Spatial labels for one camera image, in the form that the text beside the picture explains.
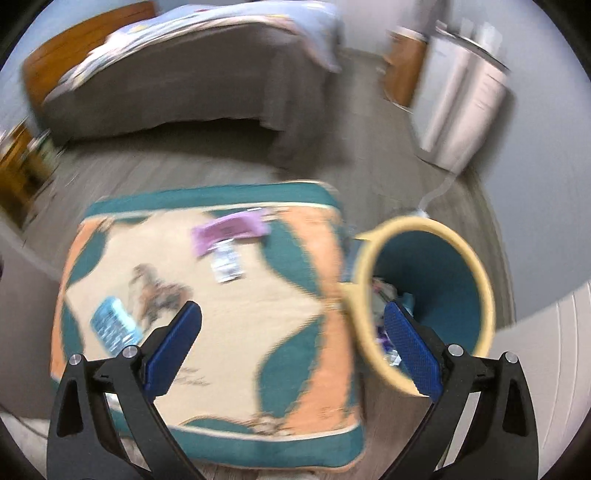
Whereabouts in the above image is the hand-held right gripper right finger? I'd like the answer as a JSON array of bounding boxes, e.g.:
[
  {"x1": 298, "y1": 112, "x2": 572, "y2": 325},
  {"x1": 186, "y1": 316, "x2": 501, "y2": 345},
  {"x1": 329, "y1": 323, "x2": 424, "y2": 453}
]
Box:
[{"x1": 383, "y1": 300, "x2": 541, "y2": 480}]

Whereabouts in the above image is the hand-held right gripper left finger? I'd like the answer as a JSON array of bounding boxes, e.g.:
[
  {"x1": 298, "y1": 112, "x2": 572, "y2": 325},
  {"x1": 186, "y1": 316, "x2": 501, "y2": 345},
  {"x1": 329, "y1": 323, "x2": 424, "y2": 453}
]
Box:
[{"x1": 46, "y1": 300, "x2": 204, "y2": 480}]

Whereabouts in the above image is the teal bin with yellow rim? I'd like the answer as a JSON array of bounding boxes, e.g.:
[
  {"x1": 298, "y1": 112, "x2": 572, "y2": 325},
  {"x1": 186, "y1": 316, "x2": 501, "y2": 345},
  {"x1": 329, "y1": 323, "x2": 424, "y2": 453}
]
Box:
[{"x1": 342, "y1": 216, "x2": 497, "y2": 398}]

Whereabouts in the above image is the teal and beige rug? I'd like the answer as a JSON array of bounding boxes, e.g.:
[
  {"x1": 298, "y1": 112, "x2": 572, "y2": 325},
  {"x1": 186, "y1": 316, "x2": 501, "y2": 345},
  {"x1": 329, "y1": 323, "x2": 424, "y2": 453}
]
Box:
[{"x1": 48, "y1": 180, "x2": 368, "y2": 474}]

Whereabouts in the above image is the mixed wrappers heap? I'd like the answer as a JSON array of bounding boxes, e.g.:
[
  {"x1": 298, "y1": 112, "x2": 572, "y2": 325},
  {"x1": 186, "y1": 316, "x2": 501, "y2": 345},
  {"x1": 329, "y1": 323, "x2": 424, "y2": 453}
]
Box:
[{"x1": 372, "y1": 277, "x2": 416, "y2": 365}]

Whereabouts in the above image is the silver foil wrapper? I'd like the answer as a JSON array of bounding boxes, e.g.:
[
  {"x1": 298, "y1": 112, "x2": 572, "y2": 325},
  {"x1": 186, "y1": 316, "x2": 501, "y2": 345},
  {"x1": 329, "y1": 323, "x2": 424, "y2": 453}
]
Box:
[{"x1": 210, "y1": 240, "x2": 245, "y2": 283}]

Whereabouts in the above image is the purple packet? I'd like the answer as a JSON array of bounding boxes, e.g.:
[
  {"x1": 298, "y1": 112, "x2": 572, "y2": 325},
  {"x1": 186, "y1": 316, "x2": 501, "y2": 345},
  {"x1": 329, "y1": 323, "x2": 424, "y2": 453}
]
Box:
[{"x1": 191, "y1": 208, "x2": 273, "y2": 258}]

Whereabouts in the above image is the wooden cabinet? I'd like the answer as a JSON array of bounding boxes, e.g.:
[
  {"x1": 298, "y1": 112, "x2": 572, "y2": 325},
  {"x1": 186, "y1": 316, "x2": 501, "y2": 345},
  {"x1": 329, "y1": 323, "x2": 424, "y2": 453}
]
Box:
[{"x1": 0, "y1": 122, "x2": 58, "y2": 227}]

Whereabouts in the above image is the white air purifier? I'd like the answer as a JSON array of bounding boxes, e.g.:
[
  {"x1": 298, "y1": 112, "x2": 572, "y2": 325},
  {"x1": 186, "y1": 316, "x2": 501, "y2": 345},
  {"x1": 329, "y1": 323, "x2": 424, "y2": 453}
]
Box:
[{"x1": 413, "y1": 23, "x2": 511, "y2": 171}]

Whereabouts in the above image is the bed with grey cover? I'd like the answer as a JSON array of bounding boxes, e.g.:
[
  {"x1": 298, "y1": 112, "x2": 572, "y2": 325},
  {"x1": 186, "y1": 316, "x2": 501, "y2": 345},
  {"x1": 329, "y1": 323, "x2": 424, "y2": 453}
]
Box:
[{"x1": 23, "y1": 0, "x2": 345, "y2": 169}]

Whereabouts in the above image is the wooden nightstand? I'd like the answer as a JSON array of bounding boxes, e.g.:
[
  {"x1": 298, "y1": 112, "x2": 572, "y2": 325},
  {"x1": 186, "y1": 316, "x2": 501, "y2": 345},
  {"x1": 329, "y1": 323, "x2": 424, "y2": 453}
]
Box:
[{"x1": 383, "y1": 25, "x2": 428, "y2": 109}]

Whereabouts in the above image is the wooden headboard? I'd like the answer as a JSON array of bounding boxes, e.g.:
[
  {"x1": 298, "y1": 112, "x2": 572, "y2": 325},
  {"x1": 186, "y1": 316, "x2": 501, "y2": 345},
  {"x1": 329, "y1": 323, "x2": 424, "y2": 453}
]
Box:
[{"x1": 23, "y1": 2, "x2": 158, "y2": 104}]

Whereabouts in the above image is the light blue printed quilt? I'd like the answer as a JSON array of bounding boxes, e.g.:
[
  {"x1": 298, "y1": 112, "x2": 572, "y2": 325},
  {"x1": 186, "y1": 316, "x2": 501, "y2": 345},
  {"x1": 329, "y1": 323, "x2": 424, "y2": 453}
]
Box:
[{"x1": 44, "y1": 0, "x2": 345, "y2": 104}]

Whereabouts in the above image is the white power cable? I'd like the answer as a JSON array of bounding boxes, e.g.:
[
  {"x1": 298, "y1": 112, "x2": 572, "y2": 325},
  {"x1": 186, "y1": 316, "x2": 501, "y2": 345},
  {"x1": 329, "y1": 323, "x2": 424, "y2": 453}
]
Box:
[{"x1": 418, "y1": 171, "x2": 458, "y2": 219}]

